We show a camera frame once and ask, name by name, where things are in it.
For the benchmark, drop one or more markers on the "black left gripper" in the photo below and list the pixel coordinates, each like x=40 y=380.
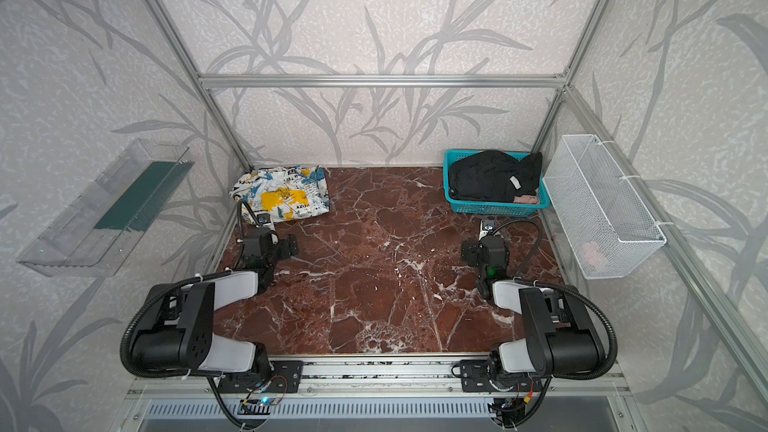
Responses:
x=285 y=246

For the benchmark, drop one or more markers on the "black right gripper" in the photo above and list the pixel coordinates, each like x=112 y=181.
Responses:
x=471 y=253

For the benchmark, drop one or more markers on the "white yellow blue printed garment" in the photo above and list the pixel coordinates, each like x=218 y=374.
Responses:
x=285 y=193

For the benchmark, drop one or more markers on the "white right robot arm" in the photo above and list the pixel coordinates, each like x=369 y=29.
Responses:
x=565 y=334

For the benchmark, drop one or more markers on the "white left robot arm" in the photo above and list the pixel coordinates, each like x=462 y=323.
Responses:
x=172 y=334

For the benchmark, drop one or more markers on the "teal plastic laundry basket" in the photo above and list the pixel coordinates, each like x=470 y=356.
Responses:
x=513 y=209

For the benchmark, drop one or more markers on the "black garment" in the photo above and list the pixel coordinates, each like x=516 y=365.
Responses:
x=494 y=176

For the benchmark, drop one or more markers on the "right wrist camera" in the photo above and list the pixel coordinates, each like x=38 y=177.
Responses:
x=486 y=227

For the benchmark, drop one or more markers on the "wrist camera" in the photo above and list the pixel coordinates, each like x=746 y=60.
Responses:
x=264 y=220
x=486 y=227

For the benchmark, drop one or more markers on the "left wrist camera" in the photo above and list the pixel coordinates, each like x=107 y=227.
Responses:
x=264 y=220

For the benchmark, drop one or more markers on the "white wire mesh basket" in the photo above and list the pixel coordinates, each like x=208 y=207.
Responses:
x=609 y=228

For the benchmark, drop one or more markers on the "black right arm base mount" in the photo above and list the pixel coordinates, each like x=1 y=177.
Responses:
x=480 y=375

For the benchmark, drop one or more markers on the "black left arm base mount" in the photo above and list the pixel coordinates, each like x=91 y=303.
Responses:
x=276 y=375

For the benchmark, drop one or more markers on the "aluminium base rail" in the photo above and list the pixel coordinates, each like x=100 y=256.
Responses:
x=354 y=387

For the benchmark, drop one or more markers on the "clear plastic wall tray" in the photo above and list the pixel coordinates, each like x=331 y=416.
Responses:
x=94 y=235

